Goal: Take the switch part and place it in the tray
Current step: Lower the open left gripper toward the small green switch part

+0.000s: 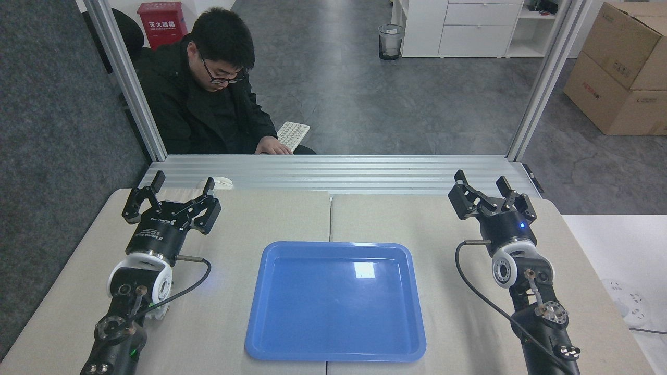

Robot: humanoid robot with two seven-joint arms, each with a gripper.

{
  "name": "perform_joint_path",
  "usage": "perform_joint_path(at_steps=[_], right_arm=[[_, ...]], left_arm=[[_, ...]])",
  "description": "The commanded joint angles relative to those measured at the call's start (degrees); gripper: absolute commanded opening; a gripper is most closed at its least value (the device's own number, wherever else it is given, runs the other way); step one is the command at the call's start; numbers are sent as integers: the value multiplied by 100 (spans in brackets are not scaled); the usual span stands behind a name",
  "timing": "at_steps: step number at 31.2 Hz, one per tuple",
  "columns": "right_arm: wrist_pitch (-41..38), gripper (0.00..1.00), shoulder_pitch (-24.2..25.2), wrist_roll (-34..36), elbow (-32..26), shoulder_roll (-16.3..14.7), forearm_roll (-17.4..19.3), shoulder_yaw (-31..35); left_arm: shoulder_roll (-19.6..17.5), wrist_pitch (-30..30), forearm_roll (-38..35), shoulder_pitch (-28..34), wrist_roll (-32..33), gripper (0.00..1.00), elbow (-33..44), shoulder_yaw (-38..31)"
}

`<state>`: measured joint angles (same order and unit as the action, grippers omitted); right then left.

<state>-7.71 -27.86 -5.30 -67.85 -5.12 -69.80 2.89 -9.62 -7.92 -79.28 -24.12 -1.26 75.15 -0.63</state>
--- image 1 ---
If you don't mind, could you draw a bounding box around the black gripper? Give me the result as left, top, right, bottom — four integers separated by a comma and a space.
122, 171, 222, 257
448, 170, 538, 256

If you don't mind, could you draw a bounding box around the blue plastic tray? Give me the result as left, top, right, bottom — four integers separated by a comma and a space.
244, 241, 427, 363

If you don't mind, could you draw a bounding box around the person's hand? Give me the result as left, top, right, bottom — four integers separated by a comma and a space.
255, 136, 293, 156

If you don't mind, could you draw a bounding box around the person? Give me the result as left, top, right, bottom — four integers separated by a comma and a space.
134, 6, 317, 156

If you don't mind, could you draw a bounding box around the beige table mat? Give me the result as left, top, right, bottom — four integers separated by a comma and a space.
0, 187, 331, 375
327, 194, 656, 375

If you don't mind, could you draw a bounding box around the white side table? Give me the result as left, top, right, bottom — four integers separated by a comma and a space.
562, 214, 667, 375

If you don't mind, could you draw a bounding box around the white keyboard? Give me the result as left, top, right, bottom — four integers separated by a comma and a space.
276, 121, 311, 153

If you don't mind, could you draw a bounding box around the cardboard box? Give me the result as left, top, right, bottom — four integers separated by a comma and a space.
581, 2, 667, 92
563, 51, 667, 136

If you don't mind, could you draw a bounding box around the white power strip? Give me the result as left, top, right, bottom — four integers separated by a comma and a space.
599, 279, 652, 329

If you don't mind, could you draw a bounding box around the white drawer cabinet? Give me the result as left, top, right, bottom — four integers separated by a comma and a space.
391, 0, 561, 58

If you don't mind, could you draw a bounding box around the black chair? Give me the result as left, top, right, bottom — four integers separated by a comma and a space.
82, 8, 145, 73

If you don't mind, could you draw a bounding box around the red fire extinguisher box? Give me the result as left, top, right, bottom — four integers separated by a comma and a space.
137, 2, 188, 51

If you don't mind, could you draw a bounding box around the dark mesh trash bin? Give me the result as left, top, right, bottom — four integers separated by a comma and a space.
378, 24, 405, 61

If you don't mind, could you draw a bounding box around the black rail end bracket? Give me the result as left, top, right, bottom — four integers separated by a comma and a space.
522, 163, 545, 194

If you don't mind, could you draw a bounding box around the silver aluminium post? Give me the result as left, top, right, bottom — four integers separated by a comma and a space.
83, 0, 168, 162
505, 0, 594, 162

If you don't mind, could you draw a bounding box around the silver aluminium rail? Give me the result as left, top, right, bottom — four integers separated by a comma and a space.
138, 154, 544, 197

